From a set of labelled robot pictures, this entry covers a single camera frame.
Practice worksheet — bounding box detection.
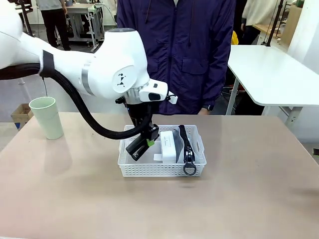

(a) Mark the white perforated plastic basket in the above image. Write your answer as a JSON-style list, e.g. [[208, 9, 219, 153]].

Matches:
[[117, 124, 207, 178]]

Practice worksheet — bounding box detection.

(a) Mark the black stand pole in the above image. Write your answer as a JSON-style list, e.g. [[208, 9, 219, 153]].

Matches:
[[265, 0, 285, 48]]

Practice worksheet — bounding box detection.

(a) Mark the person in purple jacket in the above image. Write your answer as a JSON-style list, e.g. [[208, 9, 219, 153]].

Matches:
[[116, 0, 236, 116]]

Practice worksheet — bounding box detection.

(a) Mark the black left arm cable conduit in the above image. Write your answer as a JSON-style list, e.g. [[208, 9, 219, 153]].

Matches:
[[0, 62, 150, 140]]

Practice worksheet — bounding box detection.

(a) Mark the white table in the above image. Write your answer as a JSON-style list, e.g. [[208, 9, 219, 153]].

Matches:
[[225, 44, 319, 127]]

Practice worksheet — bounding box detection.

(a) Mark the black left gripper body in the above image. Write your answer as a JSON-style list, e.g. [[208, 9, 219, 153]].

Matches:
[[127, 102, 154, 137]]

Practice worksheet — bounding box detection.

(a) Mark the pale green plastic cup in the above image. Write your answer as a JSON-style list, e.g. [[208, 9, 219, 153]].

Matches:
[[28, 96, 64, 140]]

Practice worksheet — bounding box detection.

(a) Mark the brown cardboard box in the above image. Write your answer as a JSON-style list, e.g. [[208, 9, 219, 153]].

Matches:
[[11, 103, 34, 130]]

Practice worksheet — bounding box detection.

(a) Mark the white rectangular digital device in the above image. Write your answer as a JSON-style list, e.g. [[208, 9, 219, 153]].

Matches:
[[159, 130, 178, 164]]

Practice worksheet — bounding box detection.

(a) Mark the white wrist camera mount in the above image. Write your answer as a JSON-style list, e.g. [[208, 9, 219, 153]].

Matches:
[[166, 91, 179, 105]]

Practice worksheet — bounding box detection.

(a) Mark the light wooden board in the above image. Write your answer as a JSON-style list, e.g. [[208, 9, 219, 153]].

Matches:
[[281, 4, 304, 46]]

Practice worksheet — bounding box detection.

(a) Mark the bystander in white sweater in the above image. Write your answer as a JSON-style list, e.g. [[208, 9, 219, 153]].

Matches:
[[234, 0, 278, 45]]

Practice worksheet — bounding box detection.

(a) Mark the bystander in grey top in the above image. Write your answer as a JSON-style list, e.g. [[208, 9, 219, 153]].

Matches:
[[36, 0, 73, 52]]

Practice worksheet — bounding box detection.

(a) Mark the grey metal workbench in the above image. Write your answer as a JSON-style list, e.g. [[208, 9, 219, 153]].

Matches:
[[65, 2, 106, 47]]

